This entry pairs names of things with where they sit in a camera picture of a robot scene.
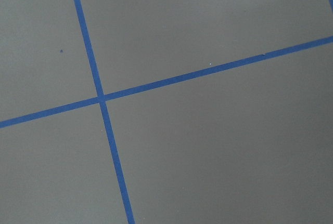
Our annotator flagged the brown paper table mat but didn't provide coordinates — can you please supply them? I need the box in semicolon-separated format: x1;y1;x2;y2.
1;0;332;223

